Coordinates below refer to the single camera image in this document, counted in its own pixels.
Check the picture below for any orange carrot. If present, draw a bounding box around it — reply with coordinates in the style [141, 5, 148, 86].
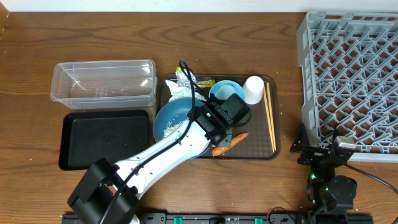
[212, 132, 249, 156]

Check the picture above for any dark blue plate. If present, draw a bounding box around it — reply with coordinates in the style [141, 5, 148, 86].
[154, 98, 209, 159]

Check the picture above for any white rice pile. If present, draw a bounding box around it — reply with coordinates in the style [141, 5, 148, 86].
[163, 121, 182, 139]

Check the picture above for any white napkin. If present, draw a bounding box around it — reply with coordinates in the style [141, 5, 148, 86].
[165, 80, 206, 102]

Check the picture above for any foil wrapper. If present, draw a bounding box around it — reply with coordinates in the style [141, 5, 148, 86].
[175, 67, 192, 90]

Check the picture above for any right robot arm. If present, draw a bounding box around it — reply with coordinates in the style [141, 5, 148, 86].
[290, 125, 357, 212]

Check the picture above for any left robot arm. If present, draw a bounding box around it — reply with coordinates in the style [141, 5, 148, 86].
[67, 96, 248, 223]

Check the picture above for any grey dishwasher rack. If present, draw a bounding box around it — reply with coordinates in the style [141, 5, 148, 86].
[296, 11, 397, 163]

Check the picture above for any light blue cup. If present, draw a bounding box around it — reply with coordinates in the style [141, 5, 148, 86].
[216, 84, 236, 100]

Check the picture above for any light blue bowl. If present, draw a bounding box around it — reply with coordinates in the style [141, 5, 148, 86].
[209, 80, 245, 100]

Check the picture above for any yellow-green snack wrapper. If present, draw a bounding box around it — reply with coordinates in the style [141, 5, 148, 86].
[197, 79, 216, 88]

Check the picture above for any brown serving tray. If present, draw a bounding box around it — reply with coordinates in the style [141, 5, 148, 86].
[153, 74, 280, 160]

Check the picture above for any left wooden chopstick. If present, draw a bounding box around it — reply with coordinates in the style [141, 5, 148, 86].
[263, 86, 275, 153]

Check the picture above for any wooden chopstick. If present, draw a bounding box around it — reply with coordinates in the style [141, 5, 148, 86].
[263, 86, 275, 153]
[266, 82, 276, 152]

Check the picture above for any right wooden chopstick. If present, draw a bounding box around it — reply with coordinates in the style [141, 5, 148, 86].
[266, 82, 276, 152]

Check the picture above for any white cup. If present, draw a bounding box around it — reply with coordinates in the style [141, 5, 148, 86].
[243, 76, 264, 105]

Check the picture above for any black plastic tray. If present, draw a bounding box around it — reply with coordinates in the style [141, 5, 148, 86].
[58, 110, 150, 170]

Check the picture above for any clear plastic bin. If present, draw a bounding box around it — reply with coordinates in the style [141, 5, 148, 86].
[50, 60, 157, 110]

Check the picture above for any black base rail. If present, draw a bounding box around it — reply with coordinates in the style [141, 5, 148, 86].
[61, 213, 374, 224]

